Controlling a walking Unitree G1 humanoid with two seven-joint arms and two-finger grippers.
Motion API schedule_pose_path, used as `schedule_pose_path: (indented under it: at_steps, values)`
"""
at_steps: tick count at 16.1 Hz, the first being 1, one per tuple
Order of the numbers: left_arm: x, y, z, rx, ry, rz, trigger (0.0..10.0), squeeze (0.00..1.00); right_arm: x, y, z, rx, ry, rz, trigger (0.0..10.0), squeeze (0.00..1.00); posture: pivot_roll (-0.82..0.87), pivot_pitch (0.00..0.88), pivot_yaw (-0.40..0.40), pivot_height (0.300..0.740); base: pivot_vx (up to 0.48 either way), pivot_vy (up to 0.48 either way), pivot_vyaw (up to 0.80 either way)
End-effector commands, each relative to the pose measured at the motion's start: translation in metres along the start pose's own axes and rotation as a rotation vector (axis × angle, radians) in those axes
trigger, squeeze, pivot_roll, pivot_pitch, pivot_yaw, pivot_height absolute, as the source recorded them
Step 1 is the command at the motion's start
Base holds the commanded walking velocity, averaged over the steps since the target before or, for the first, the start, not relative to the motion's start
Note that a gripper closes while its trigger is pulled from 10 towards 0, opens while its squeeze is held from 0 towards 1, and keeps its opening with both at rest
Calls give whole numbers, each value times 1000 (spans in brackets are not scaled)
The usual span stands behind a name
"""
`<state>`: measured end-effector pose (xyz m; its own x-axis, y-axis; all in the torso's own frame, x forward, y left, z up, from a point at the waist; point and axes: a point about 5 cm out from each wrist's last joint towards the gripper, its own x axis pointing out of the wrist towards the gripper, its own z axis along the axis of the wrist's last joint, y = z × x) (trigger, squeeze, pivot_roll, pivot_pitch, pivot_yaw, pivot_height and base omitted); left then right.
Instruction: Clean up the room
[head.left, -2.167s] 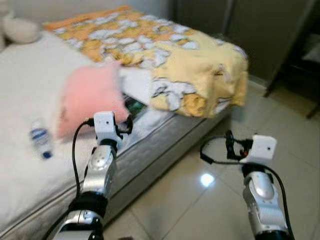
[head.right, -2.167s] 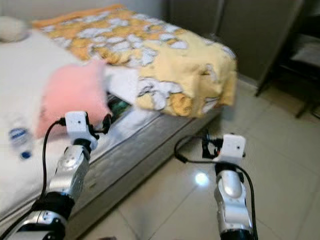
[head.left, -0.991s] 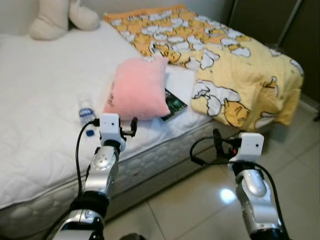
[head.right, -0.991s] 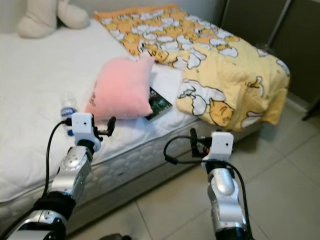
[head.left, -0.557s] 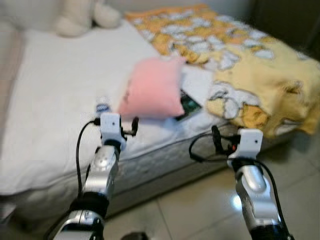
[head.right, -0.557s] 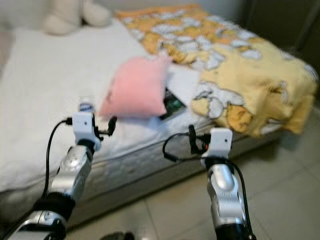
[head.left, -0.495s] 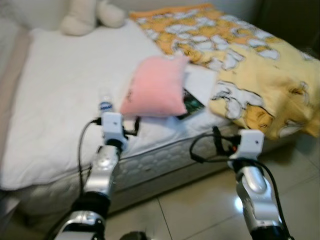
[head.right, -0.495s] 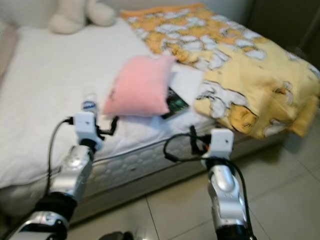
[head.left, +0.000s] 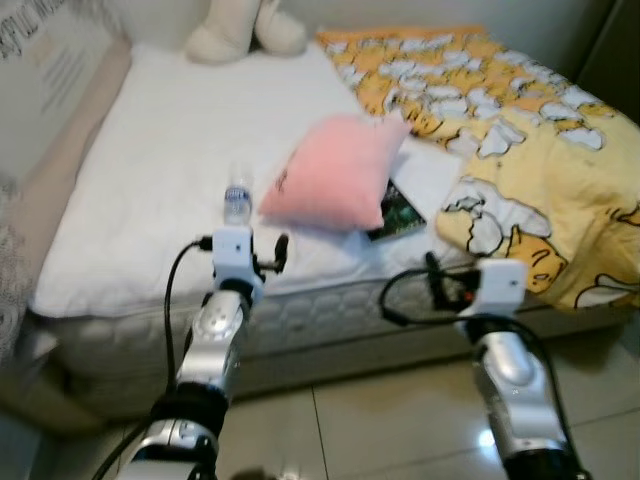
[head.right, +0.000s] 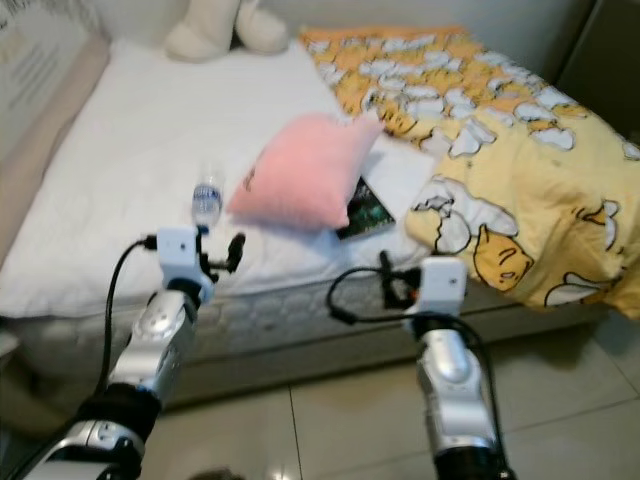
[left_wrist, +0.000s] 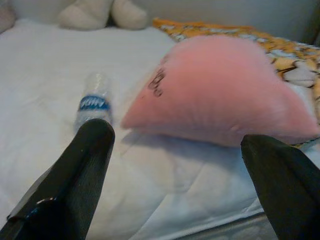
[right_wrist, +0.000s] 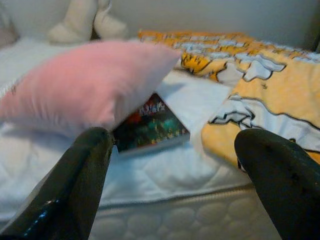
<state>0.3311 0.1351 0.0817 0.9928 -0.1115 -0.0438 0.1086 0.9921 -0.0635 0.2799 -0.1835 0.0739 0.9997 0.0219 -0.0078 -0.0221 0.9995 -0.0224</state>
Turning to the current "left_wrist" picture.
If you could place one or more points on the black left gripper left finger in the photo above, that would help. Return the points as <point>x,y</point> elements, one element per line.
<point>75,175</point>

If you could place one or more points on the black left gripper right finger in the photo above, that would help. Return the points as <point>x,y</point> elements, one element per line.
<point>287,187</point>

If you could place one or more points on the pink plush pillow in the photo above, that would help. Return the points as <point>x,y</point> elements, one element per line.
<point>212,95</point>

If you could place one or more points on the clear water bottle blue label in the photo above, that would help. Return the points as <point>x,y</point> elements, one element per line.
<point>96,105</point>

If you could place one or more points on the white quilted mattress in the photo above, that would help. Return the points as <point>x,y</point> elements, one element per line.
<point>37,75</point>

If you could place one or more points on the yellow cartoon print blanket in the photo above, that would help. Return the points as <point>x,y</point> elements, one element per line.
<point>287,50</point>

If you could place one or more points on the dark grey sliding wardrobe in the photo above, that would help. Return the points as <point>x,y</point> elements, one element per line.
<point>312,20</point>

